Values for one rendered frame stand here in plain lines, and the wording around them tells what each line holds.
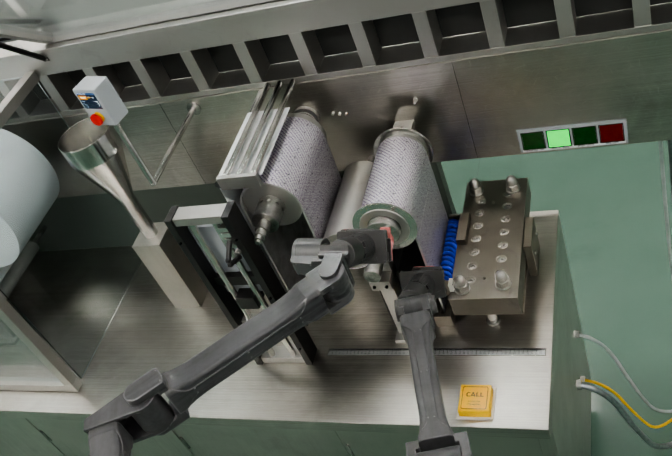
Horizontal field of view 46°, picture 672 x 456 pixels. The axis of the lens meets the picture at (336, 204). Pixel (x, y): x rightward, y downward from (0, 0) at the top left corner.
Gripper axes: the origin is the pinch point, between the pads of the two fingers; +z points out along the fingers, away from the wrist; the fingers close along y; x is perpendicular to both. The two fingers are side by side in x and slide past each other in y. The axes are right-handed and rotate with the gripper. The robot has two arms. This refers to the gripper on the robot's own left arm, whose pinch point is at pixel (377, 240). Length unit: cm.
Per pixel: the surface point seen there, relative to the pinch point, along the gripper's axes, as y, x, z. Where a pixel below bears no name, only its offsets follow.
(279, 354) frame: -39, -32, 26
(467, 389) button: 11.2, -36.7, 19.7
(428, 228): 2.4, -0.8, 27.6
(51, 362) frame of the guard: -99, -31, 8
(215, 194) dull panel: -68, 10, 48
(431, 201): 2.1, 5.2, 32.5
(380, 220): -3.1, 3.2, 10.8
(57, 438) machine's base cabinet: -117, -60, 26
